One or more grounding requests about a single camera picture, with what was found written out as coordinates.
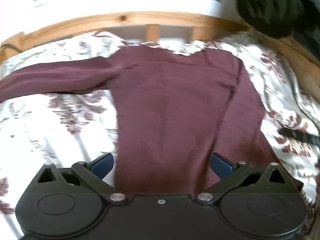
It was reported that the black hanging garment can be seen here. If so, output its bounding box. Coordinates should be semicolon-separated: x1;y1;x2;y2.
236;0;319;40

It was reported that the pine wood bed frame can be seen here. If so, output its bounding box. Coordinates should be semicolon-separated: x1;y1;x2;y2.
1;11;319;98

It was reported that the white floral bedspread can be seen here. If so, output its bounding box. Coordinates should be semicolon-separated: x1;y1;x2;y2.
1;31;319;239

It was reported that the maroon long sleeve shirt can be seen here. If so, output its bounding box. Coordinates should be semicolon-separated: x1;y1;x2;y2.
1;46;277;193

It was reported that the black cable on bed frame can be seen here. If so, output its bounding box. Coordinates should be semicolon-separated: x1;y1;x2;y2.
0;43;23;54

